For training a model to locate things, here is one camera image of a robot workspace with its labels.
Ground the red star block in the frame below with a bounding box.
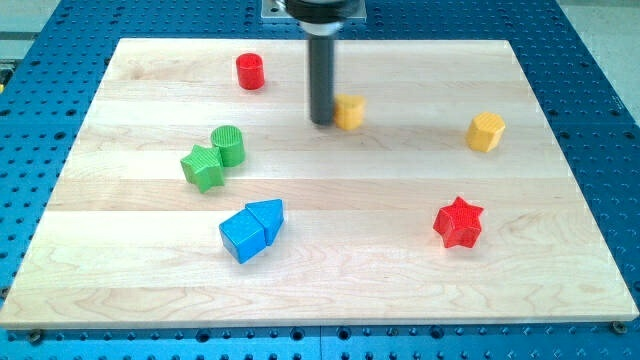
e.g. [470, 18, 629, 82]
[433, 196, 484, 248]

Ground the green cylinder block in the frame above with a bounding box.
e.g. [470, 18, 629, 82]
[210, 125, 245, 167]

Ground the green star block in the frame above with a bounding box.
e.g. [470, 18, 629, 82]
[180, 145, 224, 193]

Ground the yellow heart block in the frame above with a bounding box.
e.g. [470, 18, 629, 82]
[334, 94, 366, 131]

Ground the yellow hexagon block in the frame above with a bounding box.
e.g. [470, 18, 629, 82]
[465, 112, 506, 152]

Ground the light wooden board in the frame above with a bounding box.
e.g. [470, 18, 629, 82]
[1, 38, 638, 329]

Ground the blue cube block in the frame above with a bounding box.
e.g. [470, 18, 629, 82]
[219, 209, 266, 264]

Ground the silver metal mounting plate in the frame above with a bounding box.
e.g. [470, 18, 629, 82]
[258, 0, 367, 23]

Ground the red cylinder block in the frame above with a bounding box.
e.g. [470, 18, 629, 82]
[236, 53, 265, 90]

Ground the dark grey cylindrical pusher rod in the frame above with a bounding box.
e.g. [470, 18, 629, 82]
[307, 35, 334, 126]

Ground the blue triangle block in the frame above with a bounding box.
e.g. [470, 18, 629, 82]
[245, 199, 284, 246]

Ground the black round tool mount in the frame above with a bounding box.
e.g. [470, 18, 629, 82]
[284, 0, 361, 36]

